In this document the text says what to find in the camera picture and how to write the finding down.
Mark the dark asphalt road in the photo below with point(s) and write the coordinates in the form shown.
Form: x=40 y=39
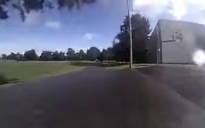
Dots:
x=100 y=100

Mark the tall dark tree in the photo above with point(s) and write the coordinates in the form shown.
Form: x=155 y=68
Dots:
x=136 y=38

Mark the overhanging tree branches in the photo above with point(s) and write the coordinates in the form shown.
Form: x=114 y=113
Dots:
x=10 y=6

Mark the green grass field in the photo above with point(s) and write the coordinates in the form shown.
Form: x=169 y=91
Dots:
x=30 y=70

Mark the row of distant trees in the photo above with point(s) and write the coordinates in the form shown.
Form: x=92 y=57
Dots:
x=53 y=55

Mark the tall pole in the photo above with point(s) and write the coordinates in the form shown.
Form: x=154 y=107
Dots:
x=130 y=40

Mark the grey building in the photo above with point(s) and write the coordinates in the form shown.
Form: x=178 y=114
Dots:
x=183 y=45

